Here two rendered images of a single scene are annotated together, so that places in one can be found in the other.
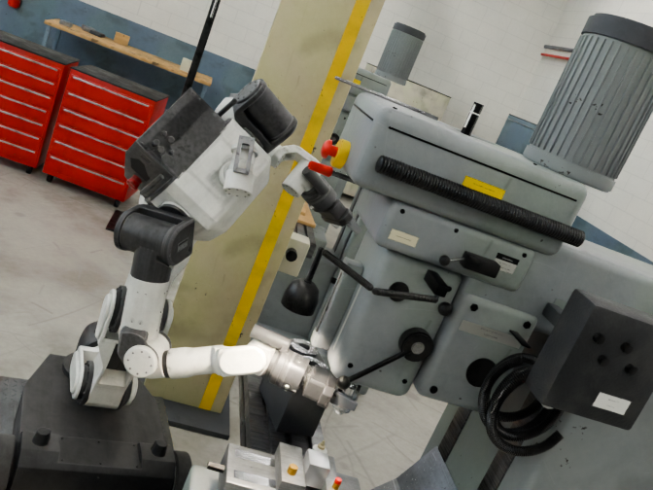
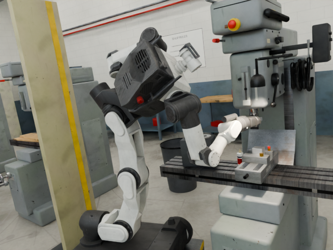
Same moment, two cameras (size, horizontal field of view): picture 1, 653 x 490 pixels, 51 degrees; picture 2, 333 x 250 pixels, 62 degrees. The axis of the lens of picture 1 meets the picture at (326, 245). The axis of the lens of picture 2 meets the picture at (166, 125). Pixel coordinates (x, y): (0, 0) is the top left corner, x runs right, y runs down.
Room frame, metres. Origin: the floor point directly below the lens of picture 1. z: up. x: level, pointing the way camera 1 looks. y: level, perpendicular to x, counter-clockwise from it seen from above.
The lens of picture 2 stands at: (0.56, 1.27, 1.59)
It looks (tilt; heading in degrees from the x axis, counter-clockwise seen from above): 11 degrees down; 320
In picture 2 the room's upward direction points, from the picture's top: 7 degrees counter-clockwise
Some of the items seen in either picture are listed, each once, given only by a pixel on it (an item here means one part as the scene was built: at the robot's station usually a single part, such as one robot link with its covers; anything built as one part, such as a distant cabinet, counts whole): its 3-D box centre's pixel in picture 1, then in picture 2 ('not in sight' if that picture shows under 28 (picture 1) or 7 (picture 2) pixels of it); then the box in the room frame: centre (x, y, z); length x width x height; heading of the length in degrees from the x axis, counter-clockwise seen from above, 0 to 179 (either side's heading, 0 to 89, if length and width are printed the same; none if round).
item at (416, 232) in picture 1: (441, 230); (251, 41); (1.46, -0.22, 1.68); 0.34 x 0.24 x 0.10; 105
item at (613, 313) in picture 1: (603, 362); (323, 43); (1.20, -0.55, 1.62); 0.20 x 0.09 x 0.21; 105
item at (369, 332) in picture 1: (387, 309); (252, 79); (1.45, -0.18, 1.47); 0.21 x 0.19 x 0.32; 15
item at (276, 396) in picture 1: (296, 383); (198, 150); (1.84, -0.08, 1.02); 0.22 x 0.12 x 0.20; 25
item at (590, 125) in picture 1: (600, 104); not in sight; (1.52, -0.42, 2.05); 0.20 x 0.20 x 0.32
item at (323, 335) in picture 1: (336, 303); (246, 86); (1.42, -0.07, 1.44); 0.04 x 0.04 x 0.21; 15
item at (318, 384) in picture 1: (309, 380); (245, 122); (1.46, -0.09, 1.23); 0.13 x 0.12 x 0.10; 177
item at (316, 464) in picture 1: (314, 469); (258, 152); (1.44, -0.18, 1.03); 0.06 x 0.05 x 0.06; 12
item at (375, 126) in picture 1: (455, 171); (249, 17); (1.46, -0.19, 1.81); 0.47 x 0.26 x 0.16; 105
